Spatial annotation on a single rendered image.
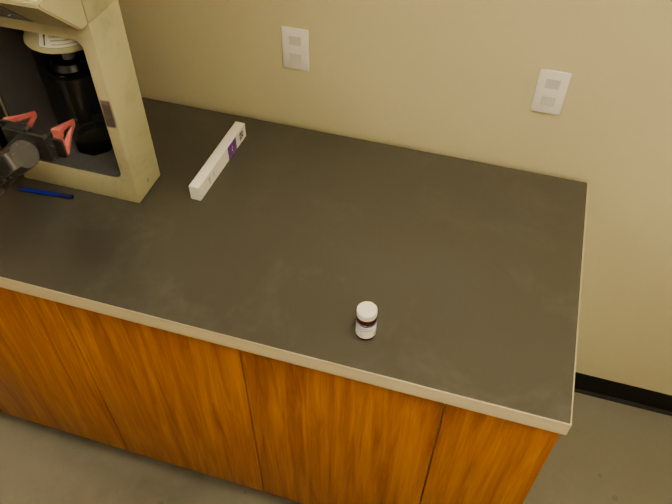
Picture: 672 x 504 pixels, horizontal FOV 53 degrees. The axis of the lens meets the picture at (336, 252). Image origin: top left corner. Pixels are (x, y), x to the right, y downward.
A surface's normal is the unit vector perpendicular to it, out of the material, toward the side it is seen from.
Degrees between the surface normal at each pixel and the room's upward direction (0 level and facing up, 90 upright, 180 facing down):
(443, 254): 0
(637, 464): 0
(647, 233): 90
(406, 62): 90
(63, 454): 0
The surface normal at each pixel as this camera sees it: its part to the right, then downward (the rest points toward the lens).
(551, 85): -0.29, 0.71
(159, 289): 0.01, -0.67
